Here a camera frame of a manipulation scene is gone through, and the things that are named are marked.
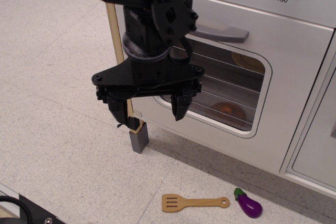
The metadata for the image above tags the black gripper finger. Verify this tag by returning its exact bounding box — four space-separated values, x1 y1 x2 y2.
171 89 193 121
107 96 128 125

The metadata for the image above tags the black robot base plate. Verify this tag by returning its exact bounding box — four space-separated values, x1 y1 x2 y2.
19 195 65 224

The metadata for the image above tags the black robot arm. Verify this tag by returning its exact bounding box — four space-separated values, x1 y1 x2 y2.
92 0 204 130

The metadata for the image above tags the grey cabinet foot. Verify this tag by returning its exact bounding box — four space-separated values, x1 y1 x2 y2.
130 123 149 154

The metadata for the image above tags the black tape strip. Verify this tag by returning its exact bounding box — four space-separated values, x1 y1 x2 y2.
117 116 140 130

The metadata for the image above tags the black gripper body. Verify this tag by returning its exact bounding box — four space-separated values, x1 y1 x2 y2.
91 58 205 100

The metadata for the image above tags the white oven door with window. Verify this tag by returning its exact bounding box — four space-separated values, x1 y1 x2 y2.
132 0 334 173

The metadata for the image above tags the black cable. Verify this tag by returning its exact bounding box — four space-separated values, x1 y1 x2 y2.
0 195 34 224

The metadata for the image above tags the orange pot lid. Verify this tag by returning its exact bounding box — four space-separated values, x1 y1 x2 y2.
208 102 246 128

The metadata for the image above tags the yellow plastic plate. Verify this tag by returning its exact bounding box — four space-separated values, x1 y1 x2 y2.
231 52 266 74

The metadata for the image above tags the white toy kitchen cabinet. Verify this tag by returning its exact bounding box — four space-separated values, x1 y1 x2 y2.
106 0 336 199

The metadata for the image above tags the white cupboard door right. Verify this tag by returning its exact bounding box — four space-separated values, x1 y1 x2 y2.
286 58 335 198

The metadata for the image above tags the wooden slotted spatula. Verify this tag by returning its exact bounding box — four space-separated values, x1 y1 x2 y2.
162 194 230 213

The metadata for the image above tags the purple toy eggplant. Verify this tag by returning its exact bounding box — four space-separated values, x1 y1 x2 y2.
234 188 263 219

